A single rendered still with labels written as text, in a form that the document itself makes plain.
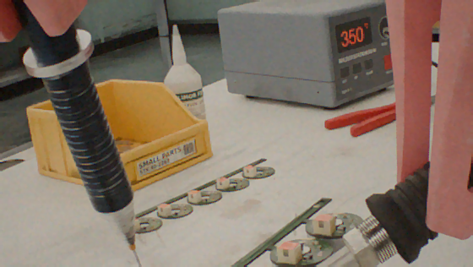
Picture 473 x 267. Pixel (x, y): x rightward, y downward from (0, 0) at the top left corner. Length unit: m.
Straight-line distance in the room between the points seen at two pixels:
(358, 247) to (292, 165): 0.37
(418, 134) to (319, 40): 0.47
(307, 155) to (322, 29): 0.14
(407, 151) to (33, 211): 0.39
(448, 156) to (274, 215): 0.30
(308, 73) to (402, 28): 0.50
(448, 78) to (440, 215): 0.04
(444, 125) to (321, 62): 0.51
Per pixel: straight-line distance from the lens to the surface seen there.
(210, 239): 0.49
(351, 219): 0.33
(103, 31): 6.20
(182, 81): 0.70
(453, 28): 0.21
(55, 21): 0.16
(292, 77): 0.75
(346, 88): 0.74
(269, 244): 0.32
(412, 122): 0.25
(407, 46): 0.24
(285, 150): 0.64
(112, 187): 0.19
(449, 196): 0.23
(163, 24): 3.65
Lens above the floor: 0.94
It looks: 16 degrees down
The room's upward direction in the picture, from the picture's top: 8 degrees counter-clockwise
